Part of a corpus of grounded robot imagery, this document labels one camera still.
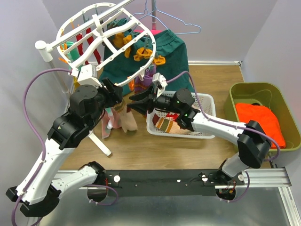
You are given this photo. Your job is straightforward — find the blue wire hanger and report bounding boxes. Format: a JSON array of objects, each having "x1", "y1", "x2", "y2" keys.
[{"x1": 134, "y1": 0, "x2": 202, "y2": 35}]

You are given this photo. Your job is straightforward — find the beige red white sock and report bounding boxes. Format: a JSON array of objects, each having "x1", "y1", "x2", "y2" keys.
[{"x1": 166, "y1": 113, "x2": 179, "y2": 121}]

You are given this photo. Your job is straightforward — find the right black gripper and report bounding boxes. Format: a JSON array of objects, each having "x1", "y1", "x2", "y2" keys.
[{"x1": 127, "y1": 82, "x2": 182, "y2": 116}]

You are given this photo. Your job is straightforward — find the white drying rack pole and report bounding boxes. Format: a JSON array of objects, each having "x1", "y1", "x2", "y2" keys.
[{"x1": 34, "y1": 0, "x2": 137, "y2": 157}]

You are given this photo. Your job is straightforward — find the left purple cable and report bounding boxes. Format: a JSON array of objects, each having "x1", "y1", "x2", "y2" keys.
[{"x1": 11, "y1": 68, "x2": 73, "y2": 226}]

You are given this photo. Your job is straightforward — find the aluminium rail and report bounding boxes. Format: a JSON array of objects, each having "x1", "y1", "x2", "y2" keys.
[{"x1": 54, "y1": 167, "x2": 292, "y2": 189}]

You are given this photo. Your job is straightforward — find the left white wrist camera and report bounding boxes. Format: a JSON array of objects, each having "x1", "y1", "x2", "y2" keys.
[{"x1": 70, "y1": 64, "x2": 102, "y2": 88}]

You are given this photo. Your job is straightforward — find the orange cloth in bin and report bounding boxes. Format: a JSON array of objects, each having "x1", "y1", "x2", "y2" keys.
[{"x1": 235, "y1": 103, "x2": 286, "y2": 149}]

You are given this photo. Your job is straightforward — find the purple striped hanging sock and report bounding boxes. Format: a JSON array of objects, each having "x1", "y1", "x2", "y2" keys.
[{"x1": 134, "y1": 67, "x2": 156, "y2": 94}]

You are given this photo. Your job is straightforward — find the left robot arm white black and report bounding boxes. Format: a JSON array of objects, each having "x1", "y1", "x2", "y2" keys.
[{"x1": 6, "y1": 79, "x2": 123, "y2": 218}]

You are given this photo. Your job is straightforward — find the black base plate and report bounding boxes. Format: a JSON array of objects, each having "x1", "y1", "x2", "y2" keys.
[{"x1": 105, "y1": 169, "x2": 245, "y2": 197}]

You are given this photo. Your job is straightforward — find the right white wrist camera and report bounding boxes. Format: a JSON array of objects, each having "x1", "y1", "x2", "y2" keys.
[{"x1": 152, "y1": 73, "x2": 167, "y2": 98}]

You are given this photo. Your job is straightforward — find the pink patterned sock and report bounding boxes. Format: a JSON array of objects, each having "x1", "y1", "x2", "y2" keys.
[
  {"x1": 101, "y1": 111, "x2": 113, "y2": 139},
  {"x1": 111, "y1": 110, "x2": 122, "y2": 129}
]

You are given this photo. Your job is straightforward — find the green trousers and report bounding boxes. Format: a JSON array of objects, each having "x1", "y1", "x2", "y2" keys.
[{"x1": 99, "y1": 29, "x2": 194, "y2": 95}]

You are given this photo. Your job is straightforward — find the pink garment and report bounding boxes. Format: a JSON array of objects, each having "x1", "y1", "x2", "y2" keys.
[{"x1": 134, "y1": 29, "x2": 163, "y2": 36}]

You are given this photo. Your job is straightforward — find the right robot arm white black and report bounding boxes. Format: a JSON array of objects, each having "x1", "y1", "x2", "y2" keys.
[{"x1": 128, "y1": 85, "x2": 271, "y2": 185}]

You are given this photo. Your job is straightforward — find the white round clip hanger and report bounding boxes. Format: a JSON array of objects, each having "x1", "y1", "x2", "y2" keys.
[{"x1": 47, "y1": 0, "x2": 157, "y2": 87}]

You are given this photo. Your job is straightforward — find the white laundry basket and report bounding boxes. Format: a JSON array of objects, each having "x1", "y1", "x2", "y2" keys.
[{"x1": 146, "y1": 93, "x2": 216, "y2": 139}]

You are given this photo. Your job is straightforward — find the mustard yellow hanging socks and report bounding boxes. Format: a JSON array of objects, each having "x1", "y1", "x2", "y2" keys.
[{"x1": 112, "y1": 32, "x2": 166, "y2": 65}]

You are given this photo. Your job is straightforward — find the red hanging garment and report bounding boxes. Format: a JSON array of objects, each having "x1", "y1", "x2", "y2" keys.
[{"x1": 76, "y1": 33, "x2": 101, "y2": 64}]

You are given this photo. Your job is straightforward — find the vertical metal pole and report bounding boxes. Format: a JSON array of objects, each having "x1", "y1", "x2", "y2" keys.
[{"x1": 151, "y1": 0, "x2": 157, "y2": 30}]

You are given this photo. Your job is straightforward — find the olive green plastic bin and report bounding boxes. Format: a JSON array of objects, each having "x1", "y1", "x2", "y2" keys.
[{"x1": 223, "y1": 81, "x2": 301, "y2": 156}]

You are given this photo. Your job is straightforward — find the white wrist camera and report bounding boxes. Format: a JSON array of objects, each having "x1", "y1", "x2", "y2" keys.
[
  {"x1": 152, "y1": 73, "x2": 167, "y2": 98},
  {"x1": 70, "y1": 64, "x2": 102, "y2": 88}
]

